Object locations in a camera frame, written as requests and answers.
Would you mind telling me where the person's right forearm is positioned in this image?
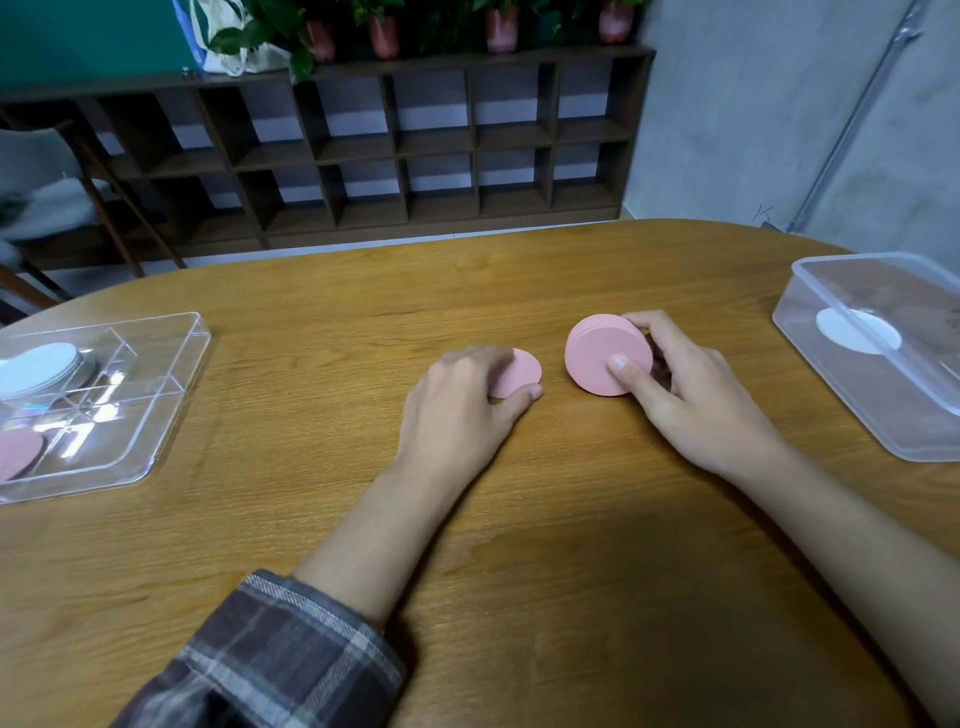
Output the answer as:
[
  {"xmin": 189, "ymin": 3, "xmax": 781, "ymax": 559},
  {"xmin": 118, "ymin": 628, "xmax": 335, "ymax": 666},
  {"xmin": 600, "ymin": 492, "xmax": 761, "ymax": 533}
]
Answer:
[{"xmin": 738, "ymin": 446, "xmax": 960, "ymax": 725}]

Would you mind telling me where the neat white paper circle stack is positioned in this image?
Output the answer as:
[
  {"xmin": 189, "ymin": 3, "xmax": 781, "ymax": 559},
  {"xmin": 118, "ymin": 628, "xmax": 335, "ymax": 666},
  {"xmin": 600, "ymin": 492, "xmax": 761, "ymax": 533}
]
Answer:
[{"xmin": 0, "ymin": 341, "xmax": 95, "ymax": 406}]

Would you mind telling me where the dark wooden cubby shelf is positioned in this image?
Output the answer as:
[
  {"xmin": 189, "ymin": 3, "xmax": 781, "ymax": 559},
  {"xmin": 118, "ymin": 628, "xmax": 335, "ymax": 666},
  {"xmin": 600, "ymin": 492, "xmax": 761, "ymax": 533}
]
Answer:
[{"xmin": 0, "ymin": 43, "xmax": 658, "ymax": 273}]

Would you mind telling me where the white disc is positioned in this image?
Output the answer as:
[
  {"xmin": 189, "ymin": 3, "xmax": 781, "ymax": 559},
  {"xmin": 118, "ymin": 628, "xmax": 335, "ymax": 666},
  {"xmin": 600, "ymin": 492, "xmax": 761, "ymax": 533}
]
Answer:
[{"xmin": 815, "ymin": 307, "xmax": 904, "ymax": 356}]

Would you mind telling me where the white tote bag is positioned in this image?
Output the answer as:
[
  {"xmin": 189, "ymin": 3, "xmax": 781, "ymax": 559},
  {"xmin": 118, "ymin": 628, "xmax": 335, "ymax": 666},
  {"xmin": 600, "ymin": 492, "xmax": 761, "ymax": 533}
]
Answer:
[{"xmin": 188, "ymin": 0, "xmax": 292, "ymax": 77}]

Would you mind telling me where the neat pink paper circle stack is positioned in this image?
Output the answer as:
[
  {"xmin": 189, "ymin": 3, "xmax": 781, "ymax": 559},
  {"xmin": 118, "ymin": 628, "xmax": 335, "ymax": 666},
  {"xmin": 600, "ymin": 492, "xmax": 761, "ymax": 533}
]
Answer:
[{"xmin": 563, "ymin": 313, "xmax": 656, "ymax": 398}]

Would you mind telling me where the person's left hand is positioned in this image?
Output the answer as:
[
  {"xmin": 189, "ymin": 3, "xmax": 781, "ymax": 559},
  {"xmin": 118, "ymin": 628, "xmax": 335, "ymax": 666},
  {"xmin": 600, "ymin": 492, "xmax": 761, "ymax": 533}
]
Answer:
[{"xmin": 391, "ymin": 344, "xmax": 544, "ymax": 498}]

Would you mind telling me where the clear divided tray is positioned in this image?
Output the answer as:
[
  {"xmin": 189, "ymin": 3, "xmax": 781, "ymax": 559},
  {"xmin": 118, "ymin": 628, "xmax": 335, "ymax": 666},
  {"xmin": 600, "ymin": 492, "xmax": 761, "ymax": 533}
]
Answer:
[{"xmin": 0, "ymin": 311, "xmax": 213, "ymax": 506}]

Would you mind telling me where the person's right hand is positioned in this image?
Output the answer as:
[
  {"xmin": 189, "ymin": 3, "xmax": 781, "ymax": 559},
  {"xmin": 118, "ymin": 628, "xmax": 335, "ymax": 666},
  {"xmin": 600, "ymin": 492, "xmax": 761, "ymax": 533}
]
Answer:
[{"xmin": 605, "ymin": 309, "xmax": 790, "ymax": 487}]

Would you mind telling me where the blue bottle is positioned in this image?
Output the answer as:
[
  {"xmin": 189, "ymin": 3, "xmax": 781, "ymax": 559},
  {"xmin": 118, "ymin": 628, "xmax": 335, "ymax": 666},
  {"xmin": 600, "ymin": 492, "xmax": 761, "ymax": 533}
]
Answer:
[{"xmin": 172, "ymin": 0, "xmax": 207, "ymax": 70}]

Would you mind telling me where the grey chair with wooden legs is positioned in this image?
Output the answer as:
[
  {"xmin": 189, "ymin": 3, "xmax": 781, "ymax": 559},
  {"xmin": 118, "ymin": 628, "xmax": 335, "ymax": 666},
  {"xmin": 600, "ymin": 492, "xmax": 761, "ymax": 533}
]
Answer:
[
  {"xmin": 0, "ymin": 119, "xmax": 187, "ymax": 279},
  {"xmin": 0, "ymin": 239, "xmax": 73, "ymax": 324}
]

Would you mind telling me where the translucent plastic tub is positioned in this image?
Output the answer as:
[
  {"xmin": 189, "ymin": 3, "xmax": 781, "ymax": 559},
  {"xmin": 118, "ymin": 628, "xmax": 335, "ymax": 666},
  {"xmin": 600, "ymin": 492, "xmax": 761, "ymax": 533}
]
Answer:
[{"xmin": 772, "ymin": 251, "xmax": 960, "ymax": 464}]

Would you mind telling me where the person's left forearm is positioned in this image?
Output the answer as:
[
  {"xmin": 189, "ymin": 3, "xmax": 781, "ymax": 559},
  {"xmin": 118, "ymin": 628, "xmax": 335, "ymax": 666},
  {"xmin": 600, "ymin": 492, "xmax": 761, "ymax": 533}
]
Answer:
[{"xmin": 112, "ymin": 464, "xmax": 459, "ymax": 728}]

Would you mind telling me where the grey wall pipe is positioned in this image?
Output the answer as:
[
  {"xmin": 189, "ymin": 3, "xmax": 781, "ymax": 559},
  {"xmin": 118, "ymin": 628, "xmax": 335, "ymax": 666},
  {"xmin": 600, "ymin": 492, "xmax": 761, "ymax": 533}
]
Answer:
[{"xmin": 783, "ymin": 0, "xmax": 931, "ymax": 235}]

